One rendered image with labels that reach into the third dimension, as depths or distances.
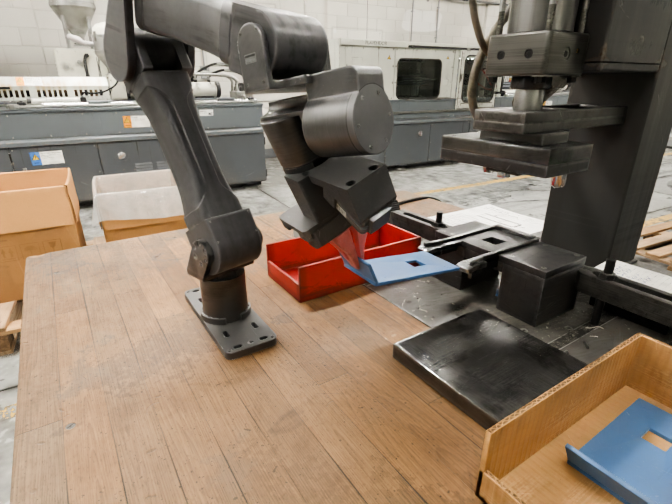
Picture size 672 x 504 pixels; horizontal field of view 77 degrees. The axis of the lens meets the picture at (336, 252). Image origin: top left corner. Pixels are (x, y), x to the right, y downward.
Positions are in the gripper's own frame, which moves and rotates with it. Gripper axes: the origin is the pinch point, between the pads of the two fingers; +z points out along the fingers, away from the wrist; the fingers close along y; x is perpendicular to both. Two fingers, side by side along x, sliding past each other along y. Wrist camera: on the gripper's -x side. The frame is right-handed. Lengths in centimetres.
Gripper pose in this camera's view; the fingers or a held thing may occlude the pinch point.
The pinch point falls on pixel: (355, 260)
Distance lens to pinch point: 51.1
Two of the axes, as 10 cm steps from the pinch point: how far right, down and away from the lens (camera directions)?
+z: 3.7, 7.6, 5.4
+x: -5.2, -3.2, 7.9
